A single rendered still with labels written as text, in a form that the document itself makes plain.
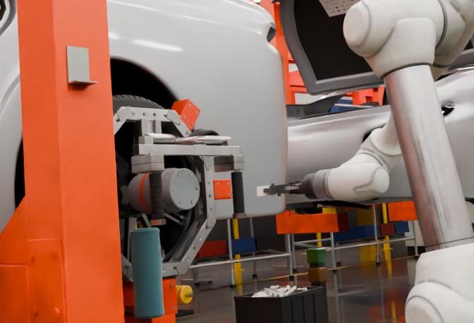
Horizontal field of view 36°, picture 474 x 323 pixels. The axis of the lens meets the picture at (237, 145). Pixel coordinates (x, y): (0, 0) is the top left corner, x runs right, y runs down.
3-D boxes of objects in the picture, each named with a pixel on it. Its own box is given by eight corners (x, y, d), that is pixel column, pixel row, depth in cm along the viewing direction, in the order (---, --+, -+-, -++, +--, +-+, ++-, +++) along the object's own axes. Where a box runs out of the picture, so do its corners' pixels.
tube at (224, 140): (193, 152, 250) (191, 121, 251) (234, 146, 237) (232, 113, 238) (154, 152, 237) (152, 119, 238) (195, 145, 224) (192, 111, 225)
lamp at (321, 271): (317, 281, 199) (315, 266, 199) (329, 281, 196) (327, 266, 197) (307, 282, 196) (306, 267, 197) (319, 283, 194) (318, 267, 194)
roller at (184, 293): (141, 299, 261) (140, 283, 262) (199, 302, 241) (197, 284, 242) (128, 301, 257) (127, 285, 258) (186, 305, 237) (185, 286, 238)
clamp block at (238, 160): (224, 172, 241) (223, 156, 241) (245, 170, 235) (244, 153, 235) (214, 172, 237) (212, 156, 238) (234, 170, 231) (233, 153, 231)
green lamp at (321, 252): (315, 261, 200) (314, 247, 200) (327, 261, 197) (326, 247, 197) (306, 264, 197) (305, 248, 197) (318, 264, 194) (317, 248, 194)
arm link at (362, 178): (334, 210, 205) (355, 186, 214) (382, 206, 195) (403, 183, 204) (320, 176, 202) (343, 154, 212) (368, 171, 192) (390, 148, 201)
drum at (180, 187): (159, 214, 244) (156, 171, 245) (204, 210, 229) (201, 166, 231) (125, 216, 233) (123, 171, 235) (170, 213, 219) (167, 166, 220)
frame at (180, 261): (206, 269, 257) (196, 114, 261) (220, 269, 252) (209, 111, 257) (75, 288, 217) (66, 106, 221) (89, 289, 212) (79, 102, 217)
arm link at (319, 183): (346, 199, 211) (329, 200, 215) (344, 168, 211) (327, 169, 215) (328, 200, 204) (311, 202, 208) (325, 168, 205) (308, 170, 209)
